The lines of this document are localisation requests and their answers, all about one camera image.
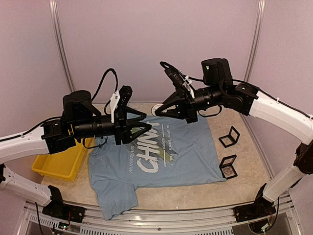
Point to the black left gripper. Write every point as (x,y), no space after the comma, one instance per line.
(123,126)

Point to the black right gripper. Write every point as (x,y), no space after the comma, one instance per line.
(188,110)

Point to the light blue printed t-shirt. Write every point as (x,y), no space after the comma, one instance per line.
(173,153)

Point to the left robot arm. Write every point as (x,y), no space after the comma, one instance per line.
(80,120)

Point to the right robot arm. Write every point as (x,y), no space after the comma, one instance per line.
(223,91)

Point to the black display case with brooch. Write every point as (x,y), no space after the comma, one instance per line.
(228,161)

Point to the dark round brooch in case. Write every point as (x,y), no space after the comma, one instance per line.
(228,171)

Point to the black open display case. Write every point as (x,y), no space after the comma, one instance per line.
(231,138)

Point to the yellow plastic bin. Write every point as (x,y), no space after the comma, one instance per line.
(67,155)

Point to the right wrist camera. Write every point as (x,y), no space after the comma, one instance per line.
(180,81)

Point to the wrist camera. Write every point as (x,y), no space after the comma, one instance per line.
(118,103)
(180,81)

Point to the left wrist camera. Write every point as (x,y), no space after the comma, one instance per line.
(118,103)

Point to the aluminium corner post right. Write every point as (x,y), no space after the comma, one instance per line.
(255,39)

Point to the aluminium corner post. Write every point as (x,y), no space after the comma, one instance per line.
(255,39)
(60,44)

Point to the aluminium table front rail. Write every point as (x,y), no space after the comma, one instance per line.
(208,221)

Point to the aluminium corner post left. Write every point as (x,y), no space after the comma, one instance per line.
(60,44)

